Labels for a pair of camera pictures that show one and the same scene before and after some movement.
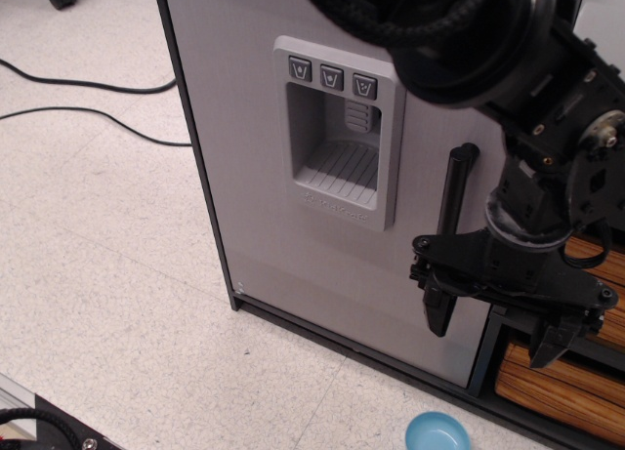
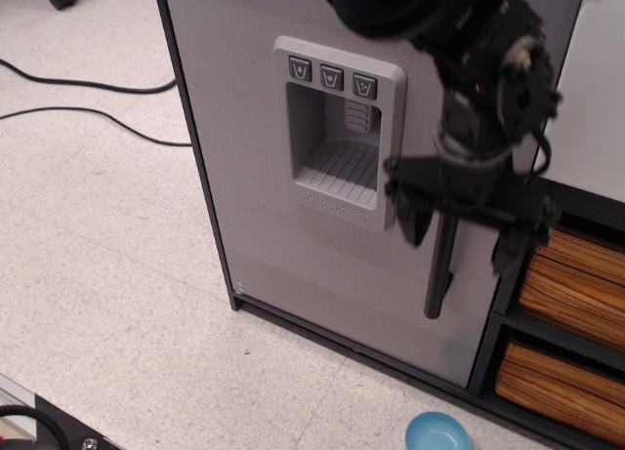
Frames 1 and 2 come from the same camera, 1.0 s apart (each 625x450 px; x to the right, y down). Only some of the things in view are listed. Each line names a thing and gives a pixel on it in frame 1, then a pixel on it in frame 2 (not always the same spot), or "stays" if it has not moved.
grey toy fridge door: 327,167 stays
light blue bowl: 437,430 stays
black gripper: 470,264 to 497,192
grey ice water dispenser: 343,124 stays
